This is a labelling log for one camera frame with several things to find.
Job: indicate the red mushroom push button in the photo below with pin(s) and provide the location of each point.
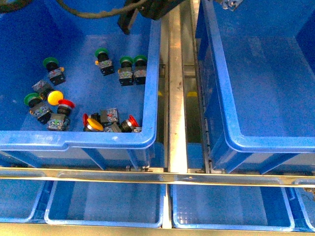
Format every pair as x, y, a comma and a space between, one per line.
60, 120

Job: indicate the yellow mushroom push button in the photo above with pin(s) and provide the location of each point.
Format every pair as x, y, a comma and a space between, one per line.
48, 93

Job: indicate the blue bin with buttons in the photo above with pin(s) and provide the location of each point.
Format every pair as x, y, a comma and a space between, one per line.
43, 29

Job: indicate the lower blue bin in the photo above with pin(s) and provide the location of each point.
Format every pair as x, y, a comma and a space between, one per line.
23, 201
105, 204
245, 208

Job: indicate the empty blue middle bin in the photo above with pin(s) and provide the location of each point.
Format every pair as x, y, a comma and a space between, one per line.
257, 69

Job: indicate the green mushroom push button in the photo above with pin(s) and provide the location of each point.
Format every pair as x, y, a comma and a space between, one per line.
38, 108

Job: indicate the metal roller rack frame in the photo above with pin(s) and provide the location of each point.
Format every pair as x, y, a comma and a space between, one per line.
177, 171

